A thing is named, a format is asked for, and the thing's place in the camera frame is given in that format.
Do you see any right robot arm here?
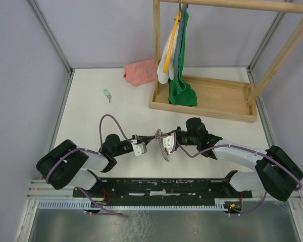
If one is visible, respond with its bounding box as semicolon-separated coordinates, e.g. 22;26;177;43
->
174;117;303;202

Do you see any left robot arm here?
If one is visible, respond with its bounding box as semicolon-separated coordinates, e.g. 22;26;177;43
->
36;129;179;197

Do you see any green hanging garment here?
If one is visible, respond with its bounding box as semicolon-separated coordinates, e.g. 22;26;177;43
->
168;11;197;106

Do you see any white hanging garment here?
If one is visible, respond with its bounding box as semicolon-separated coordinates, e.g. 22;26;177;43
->
157;27;180;85

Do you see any key with green tag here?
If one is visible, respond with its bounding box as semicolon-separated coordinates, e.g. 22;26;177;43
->
104;89;112;103

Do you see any wooden clothes rack tray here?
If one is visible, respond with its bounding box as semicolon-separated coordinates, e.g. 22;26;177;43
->
149;1;303;123

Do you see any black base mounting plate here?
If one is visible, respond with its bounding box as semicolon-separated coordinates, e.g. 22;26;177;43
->
85;171;253;206

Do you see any pink cloth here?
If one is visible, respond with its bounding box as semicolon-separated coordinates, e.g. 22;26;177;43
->
123;59;155;86

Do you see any yellow clothes hanger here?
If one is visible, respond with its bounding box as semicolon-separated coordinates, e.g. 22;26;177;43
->
163;1;184;73

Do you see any grey clothes hanger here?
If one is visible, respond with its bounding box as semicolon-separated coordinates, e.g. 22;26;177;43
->
174;4;188;76

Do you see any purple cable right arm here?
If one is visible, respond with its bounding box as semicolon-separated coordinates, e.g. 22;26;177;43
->
170;132;302;216

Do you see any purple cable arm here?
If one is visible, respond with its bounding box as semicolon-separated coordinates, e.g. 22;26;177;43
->
170;132;302;216
45;114;139;216

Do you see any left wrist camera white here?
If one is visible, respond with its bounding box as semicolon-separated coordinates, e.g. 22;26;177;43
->
131;140;147;156

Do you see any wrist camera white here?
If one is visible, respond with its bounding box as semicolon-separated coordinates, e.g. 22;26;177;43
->
162;133;176;153
131;140;147;156

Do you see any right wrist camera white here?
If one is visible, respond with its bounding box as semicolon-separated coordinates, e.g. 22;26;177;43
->
162;133;176;153

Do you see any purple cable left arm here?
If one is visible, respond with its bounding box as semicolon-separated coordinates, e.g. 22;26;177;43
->
45;114;139;216

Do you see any grey slotted cable duct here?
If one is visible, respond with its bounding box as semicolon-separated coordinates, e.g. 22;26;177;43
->
37;199;230;210

